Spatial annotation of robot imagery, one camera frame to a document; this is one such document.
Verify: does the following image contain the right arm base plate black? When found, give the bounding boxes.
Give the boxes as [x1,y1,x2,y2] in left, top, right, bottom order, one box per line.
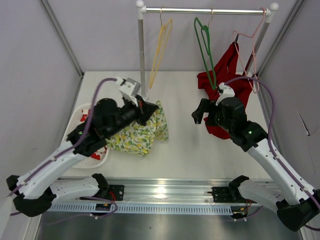
[207,186,256,204]

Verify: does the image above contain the aluminium rail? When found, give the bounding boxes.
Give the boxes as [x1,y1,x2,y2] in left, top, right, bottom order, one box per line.
[33,177,307,206]

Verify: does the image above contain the right aluminium frame post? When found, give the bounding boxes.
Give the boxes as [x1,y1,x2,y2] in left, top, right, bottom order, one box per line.
[257,0,308,77]

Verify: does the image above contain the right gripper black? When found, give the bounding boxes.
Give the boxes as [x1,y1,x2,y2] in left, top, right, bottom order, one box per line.
[192,98,234,133]

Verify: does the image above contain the left aluminium frame post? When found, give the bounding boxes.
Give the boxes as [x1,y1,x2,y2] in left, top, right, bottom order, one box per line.
[38,0,85,78]

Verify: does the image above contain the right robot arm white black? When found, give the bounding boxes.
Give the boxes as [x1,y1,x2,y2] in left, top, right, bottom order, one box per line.
[191,97,320,232]

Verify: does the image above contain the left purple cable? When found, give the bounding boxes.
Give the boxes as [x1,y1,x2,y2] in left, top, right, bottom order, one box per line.
[9,77,120,221]

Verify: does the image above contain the green plastic hanger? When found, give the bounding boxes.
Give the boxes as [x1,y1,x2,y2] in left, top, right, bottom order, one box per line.
[193,17,217,90]

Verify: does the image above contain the aluminium frame post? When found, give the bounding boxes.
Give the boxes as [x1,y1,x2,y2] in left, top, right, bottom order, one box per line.
[38,0,85,78]
[257,0,308,77]

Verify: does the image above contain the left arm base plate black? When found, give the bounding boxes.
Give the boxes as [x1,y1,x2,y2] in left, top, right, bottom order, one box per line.
[92,184,125,202]

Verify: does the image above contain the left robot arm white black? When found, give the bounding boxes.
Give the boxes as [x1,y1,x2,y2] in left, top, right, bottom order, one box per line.
[6,98,159,217]

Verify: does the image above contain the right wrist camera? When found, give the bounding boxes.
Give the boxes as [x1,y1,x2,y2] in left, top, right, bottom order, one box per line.
[215,82,235,106]

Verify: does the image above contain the yellow plastic hanger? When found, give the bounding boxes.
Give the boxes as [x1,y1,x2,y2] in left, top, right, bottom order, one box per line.
[148,11,173,89]

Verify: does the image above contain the clothes rack metal white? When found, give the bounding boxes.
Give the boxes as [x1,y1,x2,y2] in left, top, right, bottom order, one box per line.
[135,0,279,99]

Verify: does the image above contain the white slotted cable duct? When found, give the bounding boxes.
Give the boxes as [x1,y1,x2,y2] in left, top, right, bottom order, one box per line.
[49,202,233,216]

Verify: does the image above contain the white plastic basket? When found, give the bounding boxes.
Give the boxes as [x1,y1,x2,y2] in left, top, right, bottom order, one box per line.
[62,103,110,169]

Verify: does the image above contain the pink wire hanger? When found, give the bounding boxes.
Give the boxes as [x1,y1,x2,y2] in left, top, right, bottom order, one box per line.
[232,7,267,94]

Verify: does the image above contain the lemon print skirt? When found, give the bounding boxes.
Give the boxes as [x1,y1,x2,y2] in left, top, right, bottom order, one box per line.
[106,100,169,157]

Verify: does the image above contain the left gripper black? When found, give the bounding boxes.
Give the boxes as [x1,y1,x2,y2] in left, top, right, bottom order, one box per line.
[106,94,159,139]

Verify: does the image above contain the red garment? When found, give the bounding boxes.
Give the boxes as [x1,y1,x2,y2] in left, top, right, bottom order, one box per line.
[196,41,253,140]

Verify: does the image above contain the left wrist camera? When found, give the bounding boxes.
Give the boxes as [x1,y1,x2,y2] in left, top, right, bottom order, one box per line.
[116,77,141,106]

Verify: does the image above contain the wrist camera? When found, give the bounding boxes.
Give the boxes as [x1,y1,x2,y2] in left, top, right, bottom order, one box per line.
[116,77,141,106]
[215,82,235,106]

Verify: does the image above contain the red flower print cloth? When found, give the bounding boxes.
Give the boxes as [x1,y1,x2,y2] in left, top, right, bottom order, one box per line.
[79,108,108,161]

